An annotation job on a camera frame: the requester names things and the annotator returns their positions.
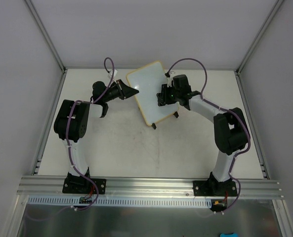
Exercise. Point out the white slotted cable duct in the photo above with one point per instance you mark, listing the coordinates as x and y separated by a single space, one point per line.
123 201

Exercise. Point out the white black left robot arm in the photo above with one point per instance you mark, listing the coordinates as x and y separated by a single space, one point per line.
71 124

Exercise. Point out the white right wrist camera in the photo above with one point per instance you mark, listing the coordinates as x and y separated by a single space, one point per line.
169 75

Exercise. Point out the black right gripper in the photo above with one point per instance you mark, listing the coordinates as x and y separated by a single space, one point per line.
164 95

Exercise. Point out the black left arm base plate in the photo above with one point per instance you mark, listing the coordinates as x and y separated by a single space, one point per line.
79 185

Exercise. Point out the yellow framed small whiteboard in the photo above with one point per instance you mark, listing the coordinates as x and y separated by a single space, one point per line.
149 80

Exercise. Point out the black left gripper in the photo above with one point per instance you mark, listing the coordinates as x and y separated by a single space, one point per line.
121 89

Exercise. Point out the aluminium frame post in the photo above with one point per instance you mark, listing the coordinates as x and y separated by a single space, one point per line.
36 17
262 30

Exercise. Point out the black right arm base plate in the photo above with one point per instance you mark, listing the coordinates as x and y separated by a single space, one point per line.
203 188

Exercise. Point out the left aluminium frame post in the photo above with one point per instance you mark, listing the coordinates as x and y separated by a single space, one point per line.
36 17

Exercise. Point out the aluminium mounting rail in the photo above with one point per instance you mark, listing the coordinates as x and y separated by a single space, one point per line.
149 187

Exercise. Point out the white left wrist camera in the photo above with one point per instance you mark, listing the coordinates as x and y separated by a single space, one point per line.
112 74

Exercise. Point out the black right whiteboard stand foot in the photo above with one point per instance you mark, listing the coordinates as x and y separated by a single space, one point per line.
176 114

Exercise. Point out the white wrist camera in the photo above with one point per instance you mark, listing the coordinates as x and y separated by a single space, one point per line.
112 74
169 75

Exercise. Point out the right aluminium frame post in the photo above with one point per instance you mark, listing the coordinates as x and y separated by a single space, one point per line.
262 30

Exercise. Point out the blue object at bottom edge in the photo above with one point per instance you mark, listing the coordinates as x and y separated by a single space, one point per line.
229 235

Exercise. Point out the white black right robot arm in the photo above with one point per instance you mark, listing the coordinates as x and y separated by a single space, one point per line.
231 135

